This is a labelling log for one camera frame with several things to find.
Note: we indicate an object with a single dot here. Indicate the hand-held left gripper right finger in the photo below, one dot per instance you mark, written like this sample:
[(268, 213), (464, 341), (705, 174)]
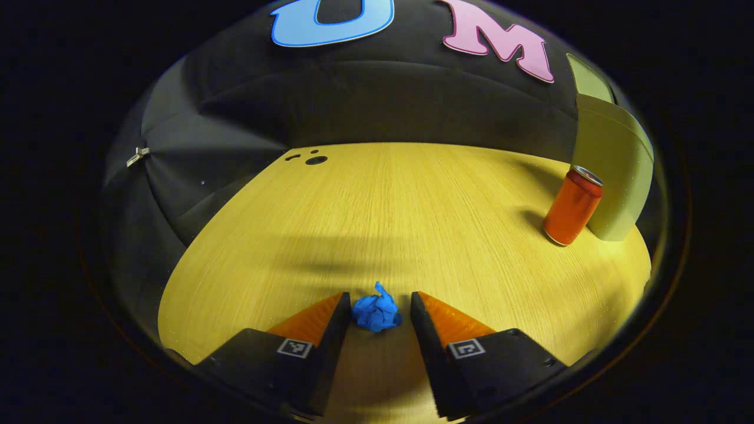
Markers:
[(427, 338)]

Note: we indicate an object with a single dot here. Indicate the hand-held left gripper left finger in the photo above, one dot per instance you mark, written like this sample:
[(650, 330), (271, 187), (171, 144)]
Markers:
[(336, 335)]

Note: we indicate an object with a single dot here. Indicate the blue paper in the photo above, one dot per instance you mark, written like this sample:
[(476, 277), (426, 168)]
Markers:
[(376, 311)]

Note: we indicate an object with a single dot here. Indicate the orange pop can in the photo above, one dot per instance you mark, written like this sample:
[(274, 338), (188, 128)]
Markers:
[(571, 206)]

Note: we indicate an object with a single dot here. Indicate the pale green desktop garbage bin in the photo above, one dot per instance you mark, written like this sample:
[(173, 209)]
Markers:
[(612, 159)]

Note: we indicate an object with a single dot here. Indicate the wooden desktop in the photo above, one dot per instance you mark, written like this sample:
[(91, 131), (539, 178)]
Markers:
[(383, 224)]

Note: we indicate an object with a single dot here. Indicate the black backdrop cloth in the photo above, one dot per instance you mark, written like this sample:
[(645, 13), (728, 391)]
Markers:
[(353, 100)]

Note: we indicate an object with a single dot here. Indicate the silver metal clip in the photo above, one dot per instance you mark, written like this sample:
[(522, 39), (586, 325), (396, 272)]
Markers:
[(137, 156)]

